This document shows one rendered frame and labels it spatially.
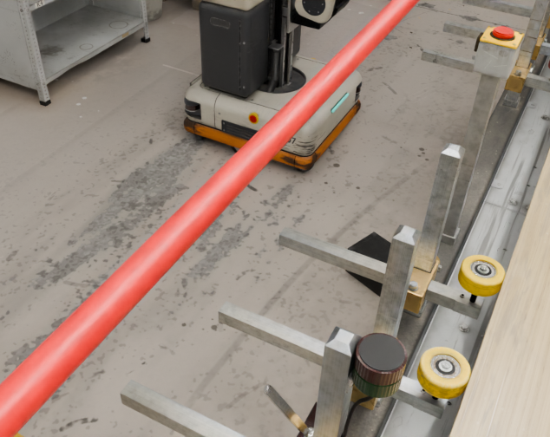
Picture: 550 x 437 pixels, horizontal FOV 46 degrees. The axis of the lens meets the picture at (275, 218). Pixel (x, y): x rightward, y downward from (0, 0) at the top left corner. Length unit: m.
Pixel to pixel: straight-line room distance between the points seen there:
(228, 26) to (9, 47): 1.23
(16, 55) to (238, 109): 1.21
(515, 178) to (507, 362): 0.99
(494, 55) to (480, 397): 0.64
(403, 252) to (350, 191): 1.90
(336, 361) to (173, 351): 1.46
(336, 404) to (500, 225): 1.08
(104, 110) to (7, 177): 0.66
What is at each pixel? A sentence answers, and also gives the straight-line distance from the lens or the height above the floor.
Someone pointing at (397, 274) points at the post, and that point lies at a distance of 1.01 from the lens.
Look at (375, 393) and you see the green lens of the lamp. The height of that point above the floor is 1.10.
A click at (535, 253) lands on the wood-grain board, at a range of 1.34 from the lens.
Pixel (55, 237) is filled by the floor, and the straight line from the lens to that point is 2.70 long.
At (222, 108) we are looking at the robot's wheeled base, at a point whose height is 0.24.
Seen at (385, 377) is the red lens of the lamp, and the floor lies 1.13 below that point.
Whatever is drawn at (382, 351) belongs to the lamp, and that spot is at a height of 1.14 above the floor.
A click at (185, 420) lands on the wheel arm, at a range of 1.04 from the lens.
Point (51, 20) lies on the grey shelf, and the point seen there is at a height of 0.15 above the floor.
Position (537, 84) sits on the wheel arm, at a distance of 2.14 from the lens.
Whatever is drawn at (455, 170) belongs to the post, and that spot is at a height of 1.08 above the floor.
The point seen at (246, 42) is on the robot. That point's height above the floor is 0.57.
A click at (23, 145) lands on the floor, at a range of 3.27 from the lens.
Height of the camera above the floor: 1.74
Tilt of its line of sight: 40 degrees down
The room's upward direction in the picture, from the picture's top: 3 degrees clockwise
